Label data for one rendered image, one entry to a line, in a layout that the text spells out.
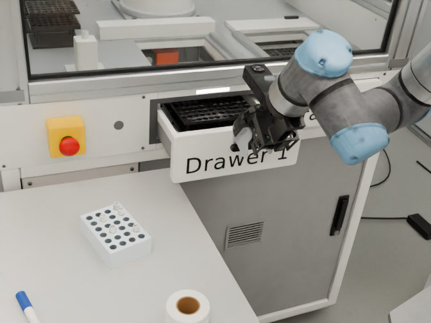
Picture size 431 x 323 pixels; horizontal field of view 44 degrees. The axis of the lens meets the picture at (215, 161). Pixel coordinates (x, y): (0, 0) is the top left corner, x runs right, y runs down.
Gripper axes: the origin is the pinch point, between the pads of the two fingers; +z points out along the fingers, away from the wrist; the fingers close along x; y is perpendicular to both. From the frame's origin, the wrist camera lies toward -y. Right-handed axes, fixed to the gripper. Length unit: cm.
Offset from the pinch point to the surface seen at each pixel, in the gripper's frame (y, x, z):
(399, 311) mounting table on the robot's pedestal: 39.5, 14.3, -9.0
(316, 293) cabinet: 29, 45, 75
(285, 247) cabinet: 15, 29, 55
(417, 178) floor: -15, 147, 123
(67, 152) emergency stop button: -5.9, -33.5, 9.8
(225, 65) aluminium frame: -20.0, 3.0, 4.9
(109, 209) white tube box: 7.4, -27.8, 9.1
